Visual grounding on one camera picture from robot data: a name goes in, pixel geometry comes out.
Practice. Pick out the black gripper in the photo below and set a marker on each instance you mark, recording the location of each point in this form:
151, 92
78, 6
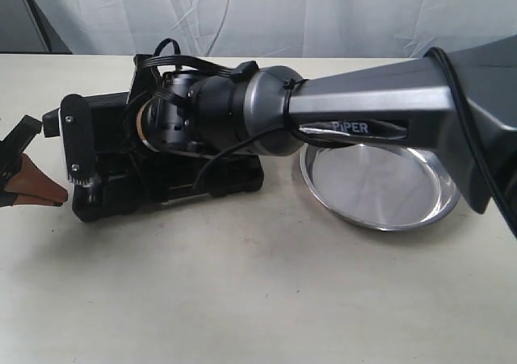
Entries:
165, 123

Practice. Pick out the black plastic tool case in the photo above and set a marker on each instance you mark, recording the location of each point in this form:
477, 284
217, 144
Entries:
131, 176

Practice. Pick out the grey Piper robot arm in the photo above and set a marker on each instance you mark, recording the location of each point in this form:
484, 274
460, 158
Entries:
459, 105

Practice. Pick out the white backdrop cloth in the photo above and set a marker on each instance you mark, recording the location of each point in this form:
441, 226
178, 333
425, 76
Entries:
286, 28

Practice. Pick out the round stainless steel tray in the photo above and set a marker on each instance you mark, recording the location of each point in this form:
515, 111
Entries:
382, 188

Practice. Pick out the black wrist camera plate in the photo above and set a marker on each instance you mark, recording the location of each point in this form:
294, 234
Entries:
78, 140

